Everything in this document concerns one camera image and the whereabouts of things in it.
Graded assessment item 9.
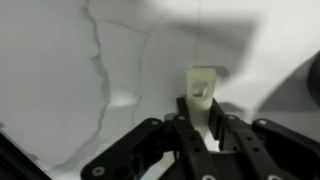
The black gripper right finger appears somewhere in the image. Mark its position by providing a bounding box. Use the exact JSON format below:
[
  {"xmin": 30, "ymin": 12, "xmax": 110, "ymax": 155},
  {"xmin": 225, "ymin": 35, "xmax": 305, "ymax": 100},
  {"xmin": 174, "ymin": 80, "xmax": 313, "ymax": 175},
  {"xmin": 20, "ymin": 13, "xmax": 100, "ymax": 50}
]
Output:
[{"xmin": 209, "ymin": 98, "xmax": 320, "ymax": 180}]

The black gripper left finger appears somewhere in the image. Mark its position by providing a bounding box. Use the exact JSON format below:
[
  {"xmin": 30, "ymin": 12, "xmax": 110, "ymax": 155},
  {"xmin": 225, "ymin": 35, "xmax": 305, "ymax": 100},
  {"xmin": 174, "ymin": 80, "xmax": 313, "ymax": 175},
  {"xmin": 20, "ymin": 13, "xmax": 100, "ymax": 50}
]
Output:
[{"xmin": 80, "ymin": 96, "xmax": 221, "ymax": 180}]

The steel utensil pot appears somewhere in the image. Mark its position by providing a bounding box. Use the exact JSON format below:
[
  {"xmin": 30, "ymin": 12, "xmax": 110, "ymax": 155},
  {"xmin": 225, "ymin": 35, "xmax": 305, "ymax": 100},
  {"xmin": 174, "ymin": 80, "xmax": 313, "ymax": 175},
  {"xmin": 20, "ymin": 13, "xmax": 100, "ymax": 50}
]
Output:
[{"xmin": 307, "ymin": 51, "xmax": 320, "ymax": 109}]

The black steel gas stove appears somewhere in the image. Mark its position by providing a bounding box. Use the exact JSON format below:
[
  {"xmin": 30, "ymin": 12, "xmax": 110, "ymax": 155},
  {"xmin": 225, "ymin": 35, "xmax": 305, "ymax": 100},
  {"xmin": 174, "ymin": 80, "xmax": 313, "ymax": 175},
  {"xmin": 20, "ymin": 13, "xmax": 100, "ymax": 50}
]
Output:
[{"xmin": 0, "ymin": 131, "xmax": 53, "ymax": 180}]

